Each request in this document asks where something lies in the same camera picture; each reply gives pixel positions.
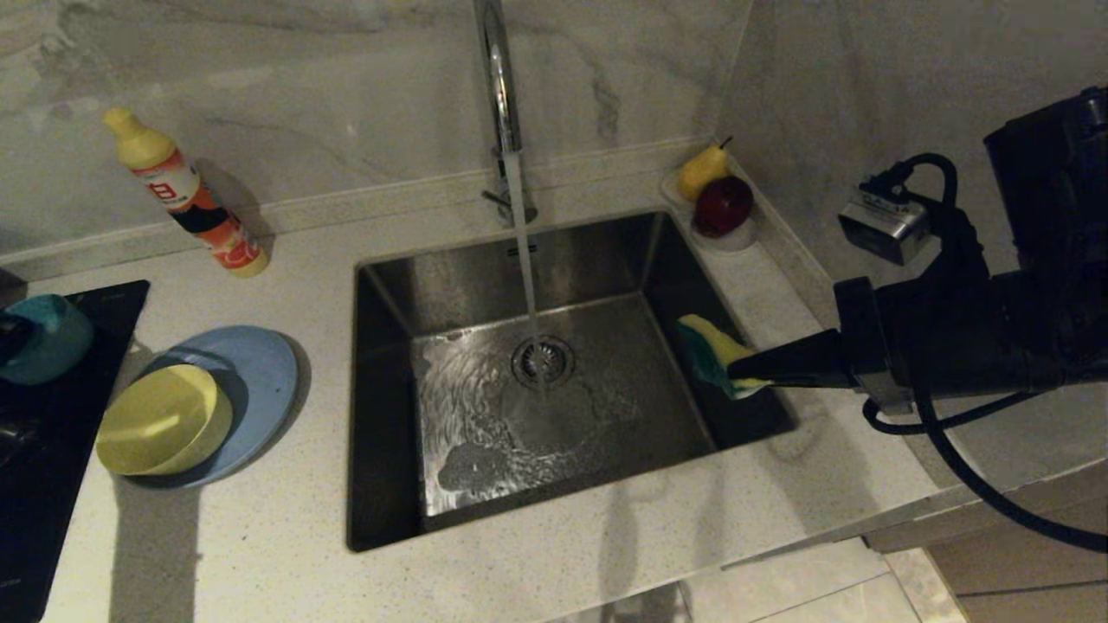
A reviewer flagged blue plate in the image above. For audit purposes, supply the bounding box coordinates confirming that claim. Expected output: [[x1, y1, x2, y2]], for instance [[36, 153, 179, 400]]
[[130, 325, 299, 489]]

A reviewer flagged running water stream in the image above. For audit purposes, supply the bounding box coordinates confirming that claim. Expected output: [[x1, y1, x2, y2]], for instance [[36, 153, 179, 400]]
[[505, 151, 548, 390]]

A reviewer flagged red apple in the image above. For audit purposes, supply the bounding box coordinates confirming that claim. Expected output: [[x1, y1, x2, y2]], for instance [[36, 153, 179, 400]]
[[692, 177, 753, 239]]

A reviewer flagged teal bowl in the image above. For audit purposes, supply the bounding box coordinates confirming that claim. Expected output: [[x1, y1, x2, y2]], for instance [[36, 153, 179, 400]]
[[0, 294, 94, 386]]

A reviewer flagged metal sink drain strainer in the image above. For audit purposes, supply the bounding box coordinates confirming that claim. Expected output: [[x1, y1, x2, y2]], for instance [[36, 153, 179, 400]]
[[512, 336, 577, 391]]

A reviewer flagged yellow bowl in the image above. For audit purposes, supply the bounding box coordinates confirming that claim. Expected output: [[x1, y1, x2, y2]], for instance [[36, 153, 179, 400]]
[[95, 364, 233, 477]]

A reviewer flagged yellow sponge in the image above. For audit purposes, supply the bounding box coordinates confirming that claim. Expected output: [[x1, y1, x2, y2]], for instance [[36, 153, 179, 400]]
[[677, 313, 776, 401]]

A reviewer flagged stainless steel sink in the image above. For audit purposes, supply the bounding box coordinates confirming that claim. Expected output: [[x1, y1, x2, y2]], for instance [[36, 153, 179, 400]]
[[348, 210, 797, 552]]

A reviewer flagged black induction cooktop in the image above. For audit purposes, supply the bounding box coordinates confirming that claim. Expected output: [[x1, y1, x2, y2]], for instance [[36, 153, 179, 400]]
[[0, 279, 150, 623]]

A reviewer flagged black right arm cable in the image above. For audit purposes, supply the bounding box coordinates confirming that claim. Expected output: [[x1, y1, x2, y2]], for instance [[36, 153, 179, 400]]
[[860, 154, 1108, 555]]

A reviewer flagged small white dish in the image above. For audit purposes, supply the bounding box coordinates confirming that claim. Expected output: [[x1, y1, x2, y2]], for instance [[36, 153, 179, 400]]
[[660, 169, 758, 254]]

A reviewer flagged chrome faucet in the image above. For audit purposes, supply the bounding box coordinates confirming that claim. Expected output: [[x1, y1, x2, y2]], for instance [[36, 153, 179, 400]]
[[473, 0, 539, 228]]

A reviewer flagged yellow pear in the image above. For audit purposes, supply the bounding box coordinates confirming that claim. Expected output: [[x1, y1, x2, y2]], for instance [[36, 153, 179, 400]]
[[676, 138, 732, 204]]

